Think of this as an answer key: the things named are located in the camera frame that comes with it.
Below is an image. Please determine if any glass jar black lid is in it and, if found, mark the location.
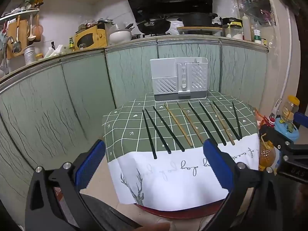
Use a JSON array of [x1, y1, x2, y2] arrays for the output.
[[221, 17, 243, 40]]

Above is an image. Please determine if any red cap bottle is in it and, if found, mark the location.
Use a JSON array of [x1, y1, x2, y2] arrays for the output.
[[261, 117, 276, 128]]

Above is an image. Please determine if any wooden chopstick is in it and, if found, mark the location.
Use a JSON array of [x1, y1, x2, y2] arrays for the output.
[[177, 101, 205, 143], [210, 103, 235, 146], [164, 104, 193, 148]]

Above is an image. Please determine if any black chopstick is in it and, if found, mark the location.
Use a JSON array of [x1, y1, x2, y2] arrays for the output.
[[145, 108, 172, 154], [142, 109, 157, 160], [232, 101, 242, 138], [152, 106, 185, 152], [188, 102, 212, 141], [212, 100, 241, 141], [199, 101, 227, 147]]

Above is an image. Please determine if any clear plastic bag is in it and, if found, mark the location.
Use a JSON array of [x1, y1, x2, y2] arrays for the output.
[[237, 0, 277, 27]]

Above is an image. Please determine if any blue plastic container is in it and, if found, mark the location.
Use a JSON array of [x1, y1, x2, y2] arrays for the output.
[[274, 117, 300, 142]]

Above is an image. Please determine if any yellow lid jar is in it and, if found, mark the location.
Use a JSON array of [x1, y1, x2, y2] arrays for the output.
[[281, 95, 300, 123]]

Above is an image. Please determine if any red round stool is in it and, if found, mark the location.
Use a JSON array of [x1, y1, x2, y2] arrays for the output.
[[133, 201, 225, 219]]

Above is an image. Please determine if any wooden cutting board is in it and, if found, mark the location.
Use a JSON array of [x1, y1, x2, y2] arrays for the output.
[[7, 19, 28, 59]]

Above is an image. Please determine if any metal ladle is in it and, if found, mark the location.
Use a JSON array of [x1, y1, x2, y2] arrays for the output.
[[12, 16, 22, 53]]

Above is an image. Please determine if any round wooden board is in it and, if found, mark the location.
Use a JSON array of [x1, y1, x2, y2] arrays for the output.
[[176, 26, 223, 31]]

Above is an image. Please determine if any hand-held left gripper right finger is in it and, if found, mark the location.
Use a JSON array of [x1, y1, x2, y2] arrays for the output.
[[203, 138, 283, 231]]

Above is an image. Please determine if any wall rack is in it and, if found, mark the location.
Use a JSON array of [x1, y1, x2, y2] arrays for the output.
[[0, 8, 40, 22]]

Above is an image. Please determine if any green kitchen cabinet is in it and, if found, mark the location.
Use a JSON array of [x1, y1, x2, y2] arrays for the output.
[[0, 35, 269, 198]]

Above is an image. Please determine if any white plastic utensil holder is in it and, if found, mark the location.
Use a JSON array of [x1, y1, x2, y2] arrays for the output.
[[150, 56, 208, 101]]

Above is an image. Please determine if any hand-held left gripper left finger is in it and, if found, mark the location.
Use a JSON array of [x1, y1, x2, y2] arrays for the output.
[[25, 140, 106, 231]]

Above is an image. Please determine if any white paper packet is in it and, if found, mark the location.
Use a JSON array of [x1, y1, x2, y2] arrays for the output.
[[44, 44, 66, 58]]

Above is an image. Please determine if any white squeeze bottle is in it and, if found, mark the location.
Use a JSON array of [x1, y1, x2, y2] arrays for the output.
[[242, 13, 252, 41]]

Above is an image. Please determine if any perforated metal cylinder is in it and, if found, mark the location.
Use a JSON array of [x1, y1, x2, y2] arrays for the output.
[[23, 45, 36, 65]]

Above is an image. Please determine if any white pipe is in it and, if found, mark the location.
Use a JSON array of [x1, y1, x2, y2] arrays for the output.
[[279, 10, 293, 101]]

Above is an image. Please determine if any white bowl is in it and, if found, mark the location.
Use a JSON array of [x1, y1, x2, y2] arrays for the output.
[[109, 29, 133, 45]]

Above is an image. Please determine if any yellow oil bottle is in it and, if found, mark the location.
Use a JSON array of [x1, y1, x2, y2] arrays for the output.
[[259, 132, 282, 171]]

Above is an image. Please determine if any green checkered tablecloth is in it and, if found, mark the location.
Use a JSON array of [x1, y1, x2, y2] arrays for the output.
[[102, 90, 260, 212]]

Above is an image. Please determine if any white ladle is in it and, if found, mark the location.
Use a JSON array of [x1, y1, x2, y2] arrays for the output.
[[27, 14, 36, 41]]

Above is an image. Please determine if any black cast iron pot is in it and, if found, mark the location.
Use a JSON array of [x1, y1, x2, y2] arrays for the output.
[[177, 13, 218, 27]]

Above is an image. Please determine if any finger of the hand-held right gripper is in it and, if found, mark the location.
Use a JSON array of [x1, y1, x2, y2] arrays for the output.
[[259, 124, 308, 164], [295, 112, 308, 127]]

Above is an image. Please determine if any black wok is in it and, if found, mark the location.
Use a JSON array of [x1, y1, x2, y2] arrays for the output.
[[137, 17, 172, 34]]

